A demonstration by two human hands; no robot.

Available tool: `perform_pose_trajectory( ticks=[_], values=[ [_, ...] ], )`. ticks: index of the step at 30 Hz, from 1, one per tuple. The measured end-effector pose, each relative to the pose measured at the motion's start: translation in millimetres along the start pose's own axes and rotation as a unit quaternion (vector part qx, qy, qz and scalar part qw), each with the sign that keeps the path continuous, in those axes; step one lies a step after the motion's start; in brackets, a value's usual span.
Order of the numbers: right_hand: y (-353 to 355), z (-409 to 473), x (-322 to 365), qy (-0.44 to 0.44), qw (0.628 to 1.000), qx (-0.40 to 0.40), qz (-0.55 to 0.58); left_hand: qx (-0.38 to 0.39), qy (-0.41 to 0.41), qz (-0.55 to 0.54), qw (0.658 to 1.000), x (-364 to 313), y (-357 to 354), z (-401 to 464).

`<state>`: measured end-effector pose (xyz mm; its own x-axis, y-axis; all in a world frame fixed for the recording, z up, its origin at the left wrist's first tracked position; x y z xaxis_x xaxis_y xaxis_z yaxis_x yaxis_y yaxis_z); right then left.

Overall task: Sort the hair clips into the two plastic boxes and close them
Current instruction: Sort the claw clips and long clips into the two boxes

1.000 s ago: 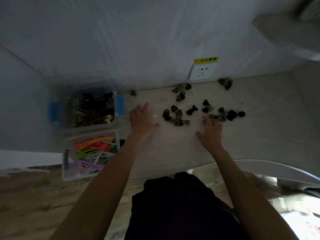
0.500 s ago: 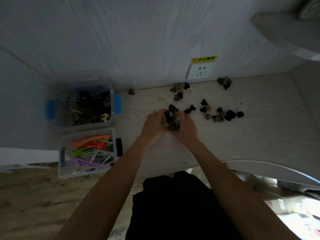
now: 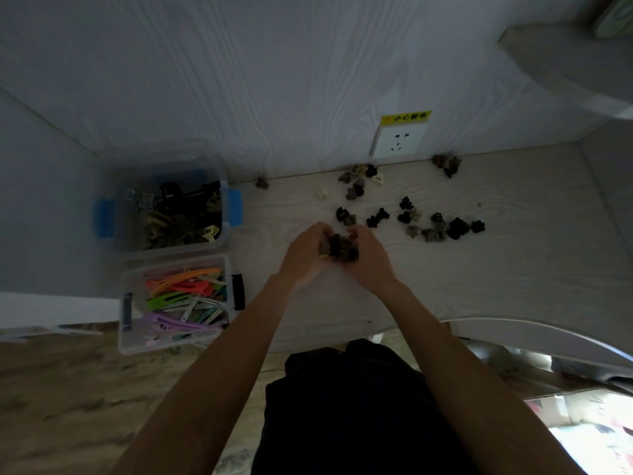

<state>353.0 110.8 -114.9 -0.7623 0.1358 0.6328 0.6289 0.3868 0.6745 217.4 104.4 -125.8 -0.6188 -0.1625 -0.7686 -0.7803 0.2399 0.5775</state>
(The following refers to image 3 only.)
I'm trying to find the clear box black latches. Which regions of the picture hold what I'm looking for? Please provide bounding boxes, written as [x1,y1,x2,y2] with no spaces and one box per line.
[117,253,247,356]

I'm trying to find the person's right forearm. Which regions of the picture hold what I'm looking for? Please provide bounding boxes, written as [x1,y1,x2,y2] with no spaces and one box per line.
[380,286,589,475]

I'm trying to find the bundle of long pastel clips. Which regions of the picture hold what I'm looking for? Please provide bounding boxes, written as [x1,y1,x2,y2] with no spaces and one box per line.
[140,267,233,344]

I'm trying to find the white metal frame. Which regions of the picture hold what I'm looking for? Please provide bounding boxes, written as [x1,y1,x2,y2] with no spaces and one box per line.
[0,323,105,342]

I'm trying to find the person's left forearm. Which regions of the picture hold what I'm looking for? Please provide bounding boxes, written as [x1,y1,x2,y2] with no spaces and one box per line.
[111,274,300,475]

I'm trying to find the clear box blue latches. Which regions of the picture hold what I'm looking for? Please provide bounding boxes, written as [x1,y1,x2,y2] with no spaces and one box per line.
[94,160,244,255]

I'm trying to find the long coral hair clip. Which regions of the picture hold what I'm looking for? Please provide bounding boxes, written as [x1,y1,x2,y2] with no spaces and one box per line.
[166,280,214,296]

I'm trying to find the person's left hand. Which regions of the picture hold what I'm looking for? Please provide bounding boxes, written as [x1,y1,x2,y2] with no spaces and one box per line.
[276,222,336,294]

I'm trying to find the white corner shelf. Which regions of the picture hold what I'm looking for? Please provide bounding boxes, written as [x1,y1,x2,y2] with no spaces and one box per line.
[497,24,633,120]

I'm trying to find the white wall socket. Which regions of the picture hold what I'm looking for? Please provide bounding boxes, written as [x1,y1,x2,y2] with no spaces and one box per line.
[369,124,429,160]

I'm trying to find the yellow warning sticker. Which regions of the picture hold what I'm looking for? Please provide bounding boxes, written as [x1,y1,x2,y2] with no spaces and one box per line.
[379,110,433,125]

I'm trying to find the long green hair clip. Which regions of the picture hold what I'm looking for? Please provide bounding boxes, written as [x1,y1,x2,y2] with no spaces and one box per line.
[144,291,191,312]

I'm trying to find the pile of assorted hair clips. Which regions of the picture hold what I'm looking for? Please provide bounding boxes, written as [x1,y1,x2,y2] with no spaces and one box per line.
[316,152,488,243]

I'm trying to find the person's right hand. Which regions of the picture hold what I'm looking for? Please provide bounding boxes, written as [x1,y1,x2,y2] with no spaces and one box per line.
[340,224,410,300]

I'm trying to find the long purple hair clip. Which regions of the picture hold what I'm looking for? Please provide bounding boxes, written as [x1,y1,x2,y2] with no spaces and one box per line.
[143,313,218,337]

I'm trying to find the person's black clothing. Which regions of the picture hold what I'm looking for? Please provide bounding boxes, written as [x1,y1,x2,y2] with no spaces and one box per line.
[251,338,483,475]

